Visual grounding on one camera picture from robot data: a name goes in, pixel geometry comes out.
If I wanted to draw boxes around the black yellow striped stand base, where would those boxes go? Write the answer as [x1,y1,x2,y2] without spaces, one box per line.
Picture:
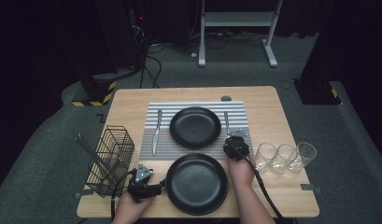
[292,78,344,106]
[71,73,118,107]

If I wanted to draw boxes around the hand-held gripper cable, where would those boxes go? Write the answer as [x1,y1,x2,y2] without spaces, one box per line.
[109,170,136,224]
[238,146,286,222]

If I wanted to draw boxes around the black wire cutlery basket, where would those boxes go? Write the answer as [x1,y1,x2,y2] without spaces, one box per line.
[85,125,135,199]

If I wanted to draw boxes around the right hand-held gripper cable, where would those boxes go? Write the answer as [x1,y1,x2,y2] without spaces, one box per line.
[238,146,286,222]

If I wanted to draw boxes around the silver table knife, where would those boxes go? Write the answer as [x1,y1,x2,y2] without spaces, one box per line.
[151,108,163,156]

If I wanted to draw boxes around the black floor cables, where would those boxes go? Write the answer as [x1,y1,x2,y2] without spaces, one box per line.
[138,46,163,89]

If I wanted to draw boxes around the clear drinking glass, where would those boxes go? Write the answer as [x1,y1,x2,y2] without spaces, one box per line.
[289,142,318,174]
[254,142,278,172]
[270,143,297,175]

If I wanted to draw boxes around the grey table bracket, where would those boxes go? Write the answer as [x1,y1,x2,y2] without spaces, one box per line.
[74,189,94,200]
[300,183,323,194]

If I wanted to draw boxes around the black round plate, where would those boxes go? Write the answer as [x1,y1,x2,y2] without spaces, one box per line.
[169,106,222,150]
[165,154,229,217]

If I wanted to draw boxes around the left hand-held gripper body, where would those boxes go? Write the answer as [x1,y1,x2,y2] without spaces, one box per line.
[126,162,159,203]

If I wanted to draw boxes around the cables under white stand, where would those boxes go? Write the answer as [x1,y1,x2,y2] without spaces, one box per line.
[188,29,267,49]

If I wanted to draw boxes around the person's left hand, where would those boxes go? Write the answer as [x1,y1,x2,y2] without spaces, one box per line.
[112,190,154,224]

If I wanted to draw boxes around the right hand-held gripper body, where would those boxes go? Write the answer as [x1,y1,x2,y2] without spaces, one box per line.
[223,129,251,162]

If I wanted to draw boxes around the silver fork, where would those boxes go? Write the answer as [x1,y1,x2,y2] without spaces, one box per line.
[223,111,234,135]

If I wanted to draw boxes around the white metal stand frame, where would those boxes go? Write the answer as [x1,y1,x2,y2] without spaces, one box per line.
[197,0,285,68]

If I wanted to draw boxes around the left hand-held gripper cable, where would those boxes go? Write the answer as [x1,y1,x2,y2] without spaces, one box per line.
[109,170,136,224]

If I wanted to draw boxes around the dark equipment with red light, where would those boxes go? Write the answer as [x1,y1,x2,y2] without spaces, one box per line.
[126,0,149,48]

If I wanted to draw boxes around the person's right hand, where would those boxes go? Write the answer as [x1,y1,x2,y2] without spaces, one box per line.
[227,155,257,188]

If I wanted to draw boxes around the dark chopstick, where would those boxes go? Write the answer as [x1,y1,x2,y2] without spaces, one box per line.
[75,136,113,185]
[79,133,118,180]

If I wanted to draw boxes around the grey striped placemat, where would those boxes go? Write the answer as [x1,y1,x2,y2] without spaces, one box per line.
[139,100,255,161]

